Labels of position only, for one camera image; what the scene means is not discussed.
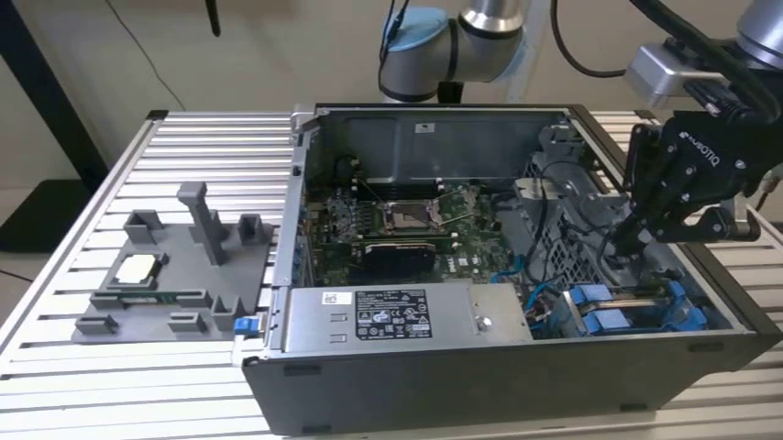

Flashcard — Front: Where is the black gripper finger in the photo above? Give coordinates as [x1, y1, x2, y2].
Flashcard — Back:
[657, 192, 762, 243]
[613, 122, 673, 258]

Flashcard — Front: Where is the hard disk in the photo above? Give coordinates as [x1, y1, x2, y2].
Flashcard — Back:
[566, 280, 696, 309]

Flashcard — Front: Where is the blue plastic disk carrier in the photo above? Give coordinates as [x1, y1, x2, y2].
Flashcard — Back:
[580, 304, 710, 334]

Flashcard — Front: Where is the black RAM slot bank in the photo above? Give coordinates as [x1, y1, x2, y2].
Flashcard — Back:
[350, 176, 445, 193]
[357, 230, 460, 243]

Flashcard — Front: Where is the grey perforated drive cage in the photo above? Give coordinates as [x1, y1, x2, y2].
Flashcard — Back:
[494, 150, 673, 288]

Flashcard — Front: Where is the metal socket cover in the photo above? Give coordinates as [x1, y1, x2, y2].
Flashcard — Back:
[436, 186, 485, 219]

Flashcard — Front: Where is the green motherboard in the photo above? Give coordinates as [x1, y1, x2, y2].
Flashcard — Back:
[302, 181, 526, 290]

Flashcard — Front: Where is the CPU socket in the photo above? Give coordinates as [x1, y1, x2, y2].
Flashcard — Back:
[381, 201, 438, 233]

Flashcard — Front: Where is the silver power supply unit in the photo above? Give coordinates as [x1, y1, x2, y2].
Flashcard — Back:
[284, 281, 532, 354]

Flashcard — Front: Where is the thin metal locking lever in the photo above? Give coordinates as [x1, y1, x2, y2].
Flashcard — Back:
[356, 175, 390, 205]

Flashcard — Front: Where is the black graphics card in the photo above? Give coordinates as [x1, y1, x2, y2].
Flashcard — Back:
[350, 240, 438, 288]

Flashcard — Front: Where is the black open PC case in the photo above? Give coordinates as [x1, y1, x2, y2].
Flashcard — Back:
[230, 103, 783, 436]

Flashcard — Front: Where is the black hanging rod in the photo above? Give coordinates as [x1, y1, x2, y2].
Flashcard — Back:
[202, 0, 221, 37]

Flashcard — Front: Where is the grey parts rack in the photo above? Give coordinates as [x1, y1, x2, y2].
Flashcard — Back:
[70, 181, 276, 345]

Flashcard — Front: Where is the green RAM stick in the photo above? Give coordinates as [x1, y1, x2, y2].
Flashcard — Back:
[118, 289, 206, 304]

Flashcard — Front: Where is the silver CPU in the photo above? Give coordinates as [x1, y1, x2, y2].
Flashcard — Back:
[114, 254, 163, 285]

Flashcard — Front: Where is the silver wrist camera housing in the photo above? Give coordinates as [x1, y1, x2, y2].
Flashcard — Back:
[622, 43, 734, 109]

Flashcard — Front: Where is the long black wire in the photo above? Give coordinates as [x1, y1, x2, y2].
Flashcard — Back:
[524, 159, 588, 288]

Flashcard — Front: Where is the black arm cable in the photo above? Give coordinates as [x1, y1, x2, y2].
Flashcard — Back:
[548, 0, 630, 78]

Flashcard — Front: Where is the blue data wire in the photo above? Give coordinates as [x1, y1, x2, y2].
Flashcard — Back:
[490, 265, 557, 322]

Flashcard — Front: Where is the multicolour power wire bundle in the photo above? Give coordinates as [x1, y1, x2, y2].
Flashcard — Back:
[518, 292, 554, 334]

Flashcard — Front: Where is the dark metal post with base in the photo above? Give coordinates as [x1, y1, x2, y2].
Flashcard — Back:
[0, 0, 114, 253]

